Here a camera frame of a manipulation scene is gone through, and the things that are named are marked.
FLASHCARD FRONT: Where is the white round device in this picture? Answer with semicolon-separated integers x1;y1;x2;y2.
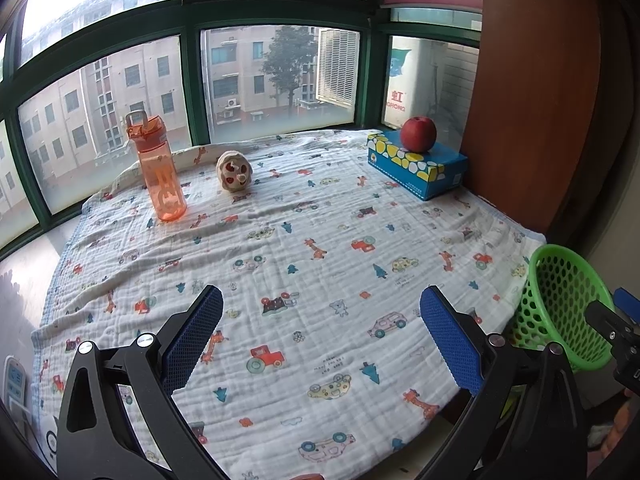
37;415;63;466

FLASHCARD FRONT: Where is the orange water bottle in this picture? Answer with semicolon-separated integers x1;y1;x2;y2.
125;110;188;222

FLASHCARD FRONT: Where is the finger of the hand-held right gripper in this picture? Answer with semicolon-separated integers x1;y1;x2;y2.
614;287;640;318
585;300;640;396

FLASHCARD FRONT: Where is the pale printed cloth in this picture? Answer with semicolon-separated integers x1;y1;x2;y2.
586;422;618;453

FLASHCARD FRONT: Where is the brown wooden panel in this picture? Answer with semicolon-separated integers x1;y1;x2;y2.
460;0;601;241

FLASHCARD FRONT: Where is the pale printed window sticker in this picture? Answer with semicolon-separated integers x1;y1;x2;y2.
384;35;426;131

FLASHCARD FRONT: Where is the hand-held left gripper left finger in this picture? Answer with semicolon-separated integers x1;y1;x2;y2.
56;284;224;480

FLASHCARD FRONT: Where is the red apple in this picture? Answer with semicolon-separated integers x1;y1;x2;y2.
400;116;438;153

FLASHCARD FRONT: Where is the beige plush toy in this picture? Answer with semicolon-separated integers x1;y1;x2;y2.
216;149;251;191

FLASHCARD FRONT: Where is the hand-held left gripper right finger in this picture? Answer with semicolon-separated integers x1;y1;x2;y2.
417;285;587;480

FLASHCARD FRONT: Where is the green window frame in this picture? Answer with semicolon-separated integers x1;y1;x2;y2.
0;0;483;261

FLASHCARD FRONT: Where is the person's right hand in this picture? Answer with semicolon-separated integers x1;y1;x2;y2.
614;390;640;443

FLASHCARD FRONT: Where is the white power strip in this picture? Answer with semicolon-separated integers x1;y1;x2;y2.
0;355;33;441

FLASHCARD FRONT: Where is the green plastic basket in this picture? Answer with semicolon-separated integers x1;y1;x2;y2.
505;244;618;373

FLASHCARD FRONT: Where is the blue tissue box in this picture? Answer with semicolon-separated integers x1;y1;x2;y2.
366;130;469;202

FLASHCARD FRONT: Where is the white windowsill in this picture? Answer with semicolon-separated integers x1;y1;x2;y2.
0;217;83;361

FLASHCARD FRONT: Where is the white printed blanket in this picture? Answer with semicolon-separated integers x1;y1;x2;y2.
31;130;546;480

